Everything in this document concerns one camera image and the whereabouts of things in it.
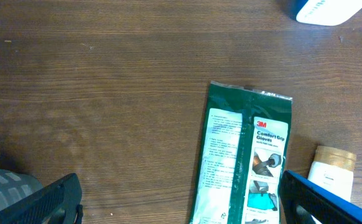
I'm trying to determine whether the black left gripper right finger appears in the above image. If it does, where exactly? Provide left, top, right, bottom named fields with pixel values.
left=279, top=170, right=362, bottom=224

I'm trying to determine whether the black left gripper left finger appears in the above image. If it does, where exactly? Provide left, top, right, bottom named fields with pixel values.
left=0, top=173, right=83, bottom=224

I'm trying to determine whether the white barcode scanner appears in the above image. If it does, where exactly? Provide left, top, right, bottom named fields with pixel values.
left=282, top=0, right=362, bottom=26

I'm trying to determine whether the white tube gold cap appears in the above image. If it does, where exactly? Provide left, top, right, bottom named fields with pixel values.
left=308, top=146, right=357, bottom=202

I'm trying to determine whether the green glove package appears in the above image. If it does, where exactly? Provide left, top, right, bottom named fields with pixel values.
left=189, top=82, right=292, bottom=224

